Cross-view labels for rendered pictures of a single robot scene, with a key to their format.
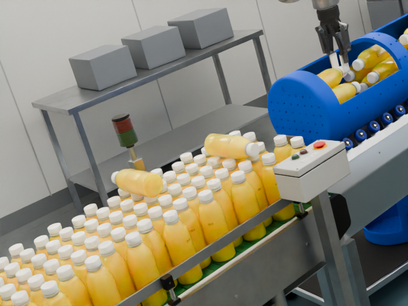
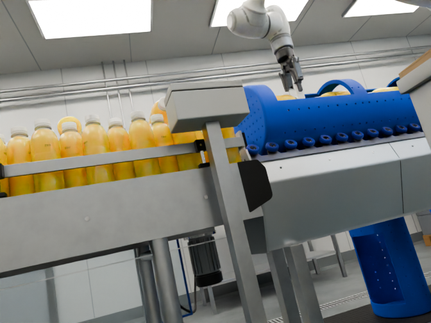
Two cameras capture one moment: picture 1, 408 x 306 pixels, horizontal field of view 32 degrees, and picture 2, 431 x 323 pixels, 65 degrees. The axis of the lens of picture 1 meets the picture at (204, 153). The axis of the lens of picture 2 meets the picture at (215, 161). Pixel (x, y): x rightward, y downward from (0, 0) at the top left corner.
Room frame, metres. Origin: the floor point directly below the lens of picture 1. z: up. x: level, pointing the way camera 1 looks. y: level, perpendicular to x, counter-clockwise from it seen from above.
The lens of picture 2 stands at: (1.05, -0.48, 0.70)
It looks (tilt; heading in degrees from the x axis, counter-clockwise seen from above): 13 degrees up; 14
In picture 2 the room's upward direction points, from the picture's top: 13 degrees counter-clockwise
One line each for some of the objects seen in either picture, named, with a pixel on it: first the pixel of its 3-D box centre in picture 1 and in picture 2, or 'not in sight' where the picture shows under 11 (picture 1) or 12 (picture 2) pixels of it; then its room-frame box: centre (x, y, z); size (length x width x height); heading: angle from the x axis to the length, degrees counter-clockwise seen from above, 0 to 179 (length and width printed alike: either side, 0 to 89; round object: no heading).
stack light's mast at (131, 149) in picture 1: (127, 138); not in sight; (2.33, 0.23, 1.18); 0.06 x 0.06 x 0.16
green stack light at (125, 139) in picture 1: (127, 136); not in sight; (2.33, 0.23, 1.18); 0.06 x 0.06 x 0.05
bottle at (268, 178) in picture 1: (276, 188); (185, 143); (1.98, -0.18, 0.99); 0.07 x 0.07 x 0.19
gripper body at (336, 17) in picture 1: (329, 20); (287, 61); (2.42, -0.54, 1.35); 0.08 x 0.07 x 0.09; 34
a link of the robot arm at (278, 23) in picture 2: not in sight; (272, 24); (2.41, -0.53, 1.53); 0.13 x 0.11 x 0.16; 134
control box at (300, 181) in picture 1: (312, 169); (206, 106); (1.90, -0.28, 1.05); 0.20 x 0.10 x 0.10; 124
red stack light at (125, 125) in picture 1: (122, 124); not in sight; (2.33, 0.23, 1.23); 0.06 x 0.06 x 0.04
